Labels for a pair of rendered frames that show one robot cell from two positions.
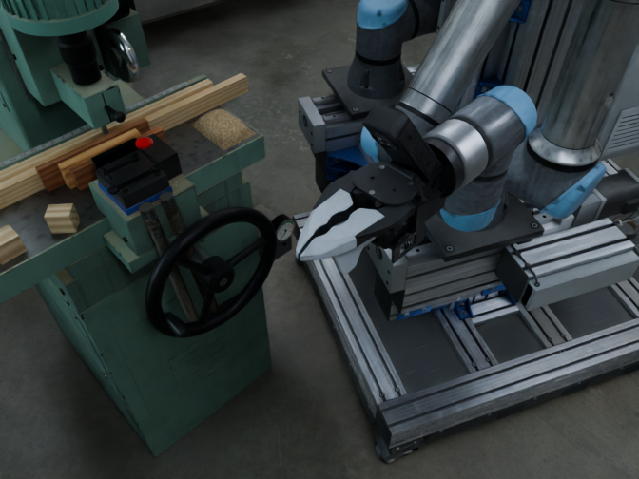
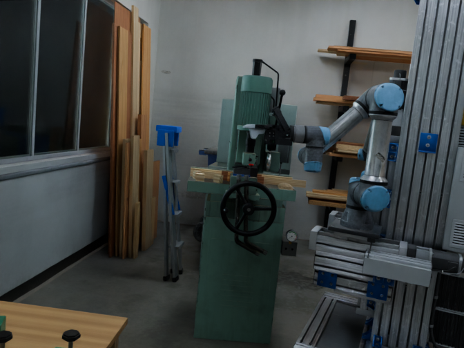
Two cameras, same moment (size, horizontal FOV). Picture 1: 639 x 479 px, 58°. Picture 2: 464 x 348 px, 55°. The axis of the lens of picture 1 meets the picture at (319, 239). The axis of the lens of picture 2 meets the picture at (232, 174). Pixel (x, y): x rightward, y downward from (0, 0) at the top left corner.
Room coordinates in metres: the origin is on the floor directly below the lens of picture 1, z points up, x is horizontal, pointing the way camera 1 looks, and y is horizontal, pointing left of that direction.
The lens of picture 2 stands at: (-1.06, -1.18, 1.25)
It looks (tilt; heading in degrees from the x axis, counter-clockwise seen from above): 7 degrees down; 41
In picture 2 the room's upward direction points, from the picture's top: 6 degrees clockwise
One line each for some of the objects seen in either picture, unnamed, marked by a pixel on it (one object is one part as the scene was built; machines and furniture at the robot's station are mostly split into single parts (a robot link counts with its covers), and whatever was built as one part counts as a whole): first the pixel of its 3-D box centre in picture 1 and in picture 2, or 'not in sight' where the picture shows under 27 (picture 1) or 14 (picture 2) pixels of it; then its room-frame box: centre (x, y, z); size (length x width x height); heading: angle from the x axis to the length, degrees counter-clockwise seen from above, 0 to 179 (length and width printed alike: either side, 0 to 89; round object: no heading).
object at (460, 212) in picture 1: (462, 182); (312, 158); (0.59, -0.20, 1.12); 0.11 x 0.08 x 0.11; 44
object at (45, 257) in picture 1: (128, 197); (241, 189); (0.83, 0.38, 0.87); 0.61 x 0.30 x 0.06; 133
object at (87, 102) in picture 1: (90, 95); (248, 159); (0.95, 0.44, 1.03); 0.14 x 0.07 x 0.09; 43
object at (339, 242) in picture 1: (344, 251); (253, 131); (0.38, -0.03, 1.21); 0.09 x 0.03 x 0.06; 133
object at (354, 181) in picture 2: not in sight; (361, 190); (0.86, -0.32, 0.98); 0.13 x 0.12 x 0.14; 44
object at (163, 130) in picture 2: not in sight; (170, 202); (1.16, 1.34, 0.58); 0.27 x 0.25 x 1.16; 125
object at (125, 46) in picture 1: (120, 54); (267, 161); (1.11, 0.42, 1.02); 0.12 x 0.03 x 0.12; 43
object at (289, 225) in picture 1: (280, 229); (291, 237); (0.95, 0.09, 0.65); 0.06 x 0.04 x 0.08; 133
